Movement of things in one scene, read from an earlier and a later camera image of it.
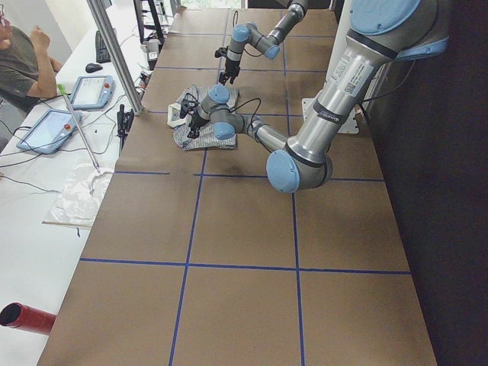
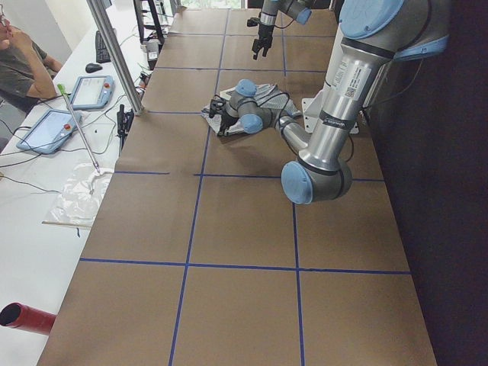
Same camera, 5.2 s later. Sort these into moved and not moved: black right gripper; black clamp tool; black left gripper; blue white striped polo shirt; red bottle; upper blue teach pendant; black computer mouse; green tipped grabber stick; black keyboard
Moved: black left gripper; blue white striped polo shirt; black right gripper
Not moved: black computer mouse; black keyboard; green tipped grabber stick; black clamp tool; upper blue teach pendant; red bottle
